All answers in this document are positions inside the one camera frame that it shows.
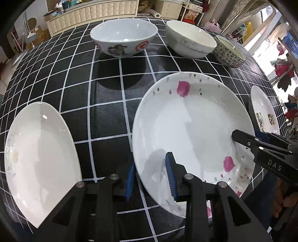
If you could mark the pink flower white plate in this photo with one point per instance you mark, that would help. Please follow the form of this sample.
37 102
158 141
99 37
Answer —
193 116

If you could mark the white bowl red figures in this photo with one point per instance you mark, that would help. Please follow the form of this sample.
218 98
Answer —
123 38

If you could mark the plain white plate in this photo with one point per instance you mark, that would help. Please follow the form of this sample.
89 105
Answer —
41 161

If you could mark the white metal shelf rack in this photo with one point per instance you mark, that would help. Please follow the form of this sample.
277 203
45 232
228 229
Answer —
193 11

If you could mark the black white grid tablecloth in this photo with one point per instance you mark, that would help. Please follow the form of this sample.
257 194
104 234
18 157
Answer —
97 95

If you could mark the small patterned bowl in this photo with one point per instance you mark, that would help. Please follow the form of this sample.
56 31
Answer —
227 53

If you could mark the pink gift bag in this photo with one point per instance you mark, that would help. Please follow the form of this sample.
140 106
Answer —
213 26

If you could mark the blue plastic basket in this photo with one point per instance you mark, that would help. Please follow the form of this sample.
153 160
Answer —
291 44

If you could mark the white paper roll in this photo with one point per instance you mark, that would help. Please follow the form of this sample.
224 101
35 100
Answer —
154 13

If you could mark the cream tufted tv cabinet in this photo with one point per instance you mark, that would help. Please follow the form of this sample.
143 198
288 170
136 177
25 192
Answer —
90 12

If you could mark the small floral white plate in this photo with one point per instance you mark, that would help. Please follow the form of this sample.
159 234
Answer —
263 111

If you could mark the cream white bowl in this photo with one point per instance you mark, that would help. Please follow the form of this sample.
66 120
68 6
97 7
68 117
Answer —
188 40

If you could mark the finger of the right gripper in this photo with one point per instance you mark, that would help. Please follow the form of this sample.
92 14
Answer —
272 138
249 141

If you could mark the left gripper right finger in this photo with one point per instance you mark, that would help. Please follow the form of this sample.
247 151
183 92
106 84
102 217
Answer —
213 211

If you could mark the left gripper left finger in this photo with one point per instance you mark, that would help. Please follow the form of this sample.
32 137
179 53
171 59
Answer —
68 220

